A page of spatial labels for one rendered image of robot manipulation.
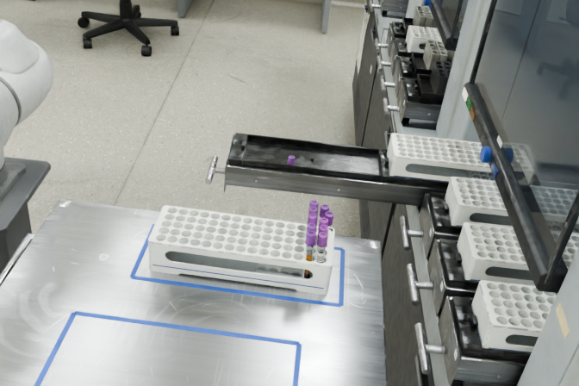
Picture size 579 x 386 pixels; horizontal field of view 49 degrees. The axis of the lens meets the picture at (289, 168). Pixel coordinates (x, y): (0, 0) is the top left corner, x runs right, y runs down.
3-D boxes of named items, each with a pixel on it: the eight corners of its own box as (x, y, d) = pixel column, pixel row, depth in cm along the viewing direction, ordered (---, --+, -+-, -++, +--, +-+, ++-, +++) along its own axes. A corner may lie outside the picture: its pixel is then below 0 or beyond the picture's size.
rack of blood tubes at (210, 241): (330, 255, 112) (335, 227, 109) (327, 295, 104) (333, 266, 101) (164, 232, 113) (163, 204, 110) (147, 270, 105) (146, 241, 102)
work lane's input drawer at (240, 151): (519, 191, 151) (531, 159, 146) (535, 227, 140) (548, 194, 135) (213, 157, 151) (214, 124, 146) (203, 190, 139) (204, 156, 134)
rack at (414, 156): (515, 170, 146) (523, 147, 142) (526, 196, 138) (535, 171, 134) (385, 156, 146) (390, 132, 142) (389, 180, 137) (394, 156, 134)
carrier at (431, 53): (435, 74, 182) (439, 55, 179) (427, 74, 182) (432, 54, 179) (429, 58, 192) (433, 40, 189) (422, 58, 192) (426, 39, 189)
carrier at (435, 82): (442, 98, 170) (447, 78, 166) (435, 97, 170) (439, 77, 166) (436, 80, 179) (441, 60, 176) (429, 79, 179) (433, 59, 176)
